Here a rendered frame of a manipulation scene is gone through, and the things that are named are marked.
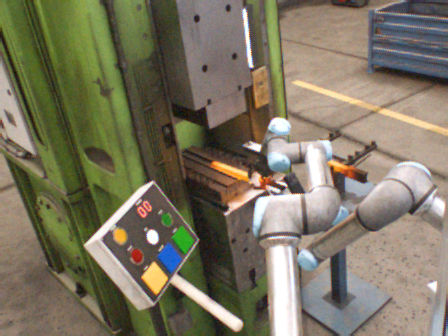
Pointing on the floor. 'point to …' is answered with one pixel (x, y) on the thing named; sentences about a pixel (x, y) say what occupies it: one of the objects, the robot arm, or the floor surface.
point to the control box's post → (158, 320)
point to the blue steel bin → (410, 37)
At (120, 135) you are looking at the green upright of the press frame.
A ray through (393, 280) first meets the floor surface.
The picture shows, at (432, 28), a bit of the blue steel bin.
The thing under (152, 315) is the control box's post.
